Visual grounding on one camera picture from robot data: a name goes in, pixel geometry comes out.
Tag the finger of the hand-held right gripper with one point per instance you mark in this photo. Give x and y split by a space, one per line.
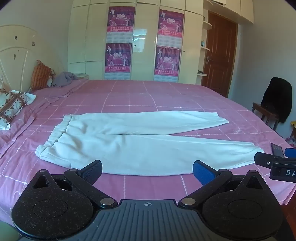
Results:
291 152
263 158

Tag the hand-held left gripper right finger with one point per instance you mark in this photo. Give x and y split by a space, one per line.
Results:
203 170

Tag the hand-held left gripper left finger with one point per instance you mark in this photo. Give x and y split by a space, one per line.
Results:
92 170

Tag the white pants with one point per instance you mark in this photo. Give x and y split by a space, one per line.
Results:
138 148

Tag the black phone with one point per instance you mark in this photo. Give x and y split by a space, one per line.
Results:
277 150

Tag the brown wooden chair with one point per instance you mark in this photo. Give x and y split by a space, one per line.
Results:
266 113

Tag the black jacket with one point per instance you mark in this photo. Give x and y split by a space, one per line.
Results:
277 97

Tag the pink checked bed sheet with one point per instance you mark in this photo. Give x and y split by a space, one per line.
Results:
161 97

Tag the grey purple cloth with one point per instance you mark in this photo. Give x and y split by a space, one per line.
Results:
63 78

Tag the white brown patterned pillow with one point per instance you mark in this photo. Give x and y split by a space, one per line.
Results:
13 102

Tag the orange striped pillow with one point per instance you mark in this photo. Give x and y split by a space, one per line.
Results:
41 74

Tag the brown wooden door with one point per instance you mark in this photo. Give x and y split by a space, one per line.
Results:
220 53

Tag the cream corner shelf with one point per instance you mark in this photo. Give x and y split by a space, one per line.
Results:
204 49

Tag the small blue bottle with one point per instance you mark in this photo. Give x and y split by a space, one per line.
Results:
203 43

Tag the cream glossy wardrobe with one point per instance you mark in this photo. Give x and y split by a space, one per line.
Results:
94 34

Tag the cream bed headboard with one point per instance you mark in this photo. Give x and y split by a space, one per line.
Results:
20 48

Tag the cream overhead cabinet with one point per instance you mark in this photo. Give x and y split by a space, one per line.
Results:
233 9

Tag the purple wall poster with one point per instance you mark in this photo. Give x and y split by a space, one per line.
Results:
167 62
171 23
118 58
121 19

